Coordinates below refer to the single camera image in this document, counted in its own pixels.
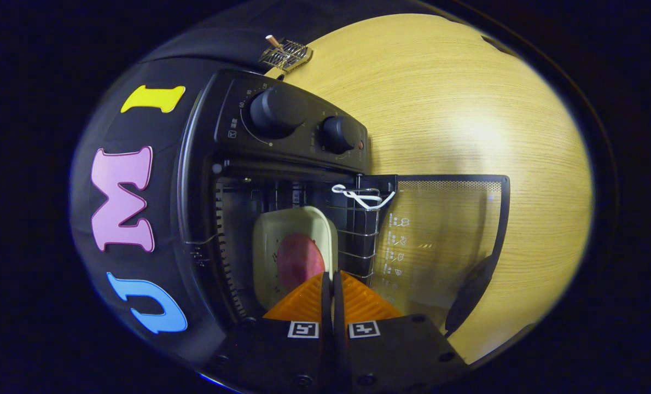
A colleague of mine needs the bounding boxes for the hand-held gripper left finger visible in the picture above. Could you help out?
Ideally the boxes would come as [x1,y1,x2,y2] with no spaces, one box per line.
[200,272,336,394]

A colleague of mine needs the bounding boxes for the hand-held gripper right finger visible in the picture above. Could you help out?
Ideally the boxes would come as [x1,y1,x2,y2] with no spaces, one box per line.
[334,271,468,394]

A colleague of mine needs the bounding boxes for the pink round meat slice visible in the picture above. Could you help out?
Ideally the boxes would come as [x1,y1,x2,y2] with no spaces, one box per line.
[276,234,326,292]

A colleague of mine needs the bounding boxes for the cream rectangular plate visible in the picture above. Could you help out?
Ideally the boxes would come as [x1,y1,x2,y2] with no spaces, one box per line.
[252,206,339,310]

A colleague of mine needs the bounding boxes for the black toaster oven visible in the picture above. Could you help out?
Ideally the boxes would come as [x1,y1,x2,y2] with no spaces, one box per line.
[177,68,511,351]

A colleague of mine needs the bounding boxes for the oven wire rack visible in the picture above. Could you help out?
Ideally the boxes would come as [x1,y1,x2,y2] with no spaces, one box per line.
[323,188,382,282]

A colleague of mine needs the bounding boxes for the white string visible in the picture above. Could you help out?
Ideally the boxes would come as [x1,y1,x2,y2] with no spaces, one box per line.
[331,184,397,211]

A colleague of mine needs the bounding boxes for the wire mesh holder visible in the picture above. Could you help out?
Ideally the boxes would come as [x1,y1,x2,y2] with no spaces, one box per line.
[258,38,313,74]

